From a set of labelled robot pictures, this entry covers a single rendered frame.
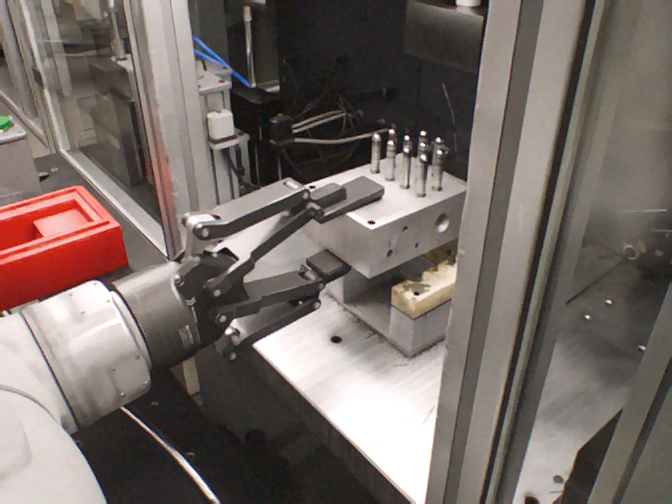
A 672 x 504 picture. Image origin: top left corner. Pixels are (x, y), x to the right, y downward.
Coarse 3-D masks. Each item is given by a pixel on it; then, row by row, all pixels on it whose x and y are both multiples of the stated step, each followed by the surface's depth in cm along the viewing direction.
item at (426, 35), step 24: (408, 0) 52; (432, 0) 52; (456, 0) 51; (480, 0) 50; (408, 24) 52; (432, 24) 50; (456, 24) 48; (480, 24) 47; (408, 48) 53; (432, 48) 51; (456, 48) 49; (480, 48) 47
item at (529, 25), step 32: (160, 0) 53; (544, 0) 23; (512, 96) 25; (512, 128) 26; (512, 160) 26; (192, 192) 63; (480, 288) 31; (480, 320) 32; (480, 352) 32; (448, 480) 39
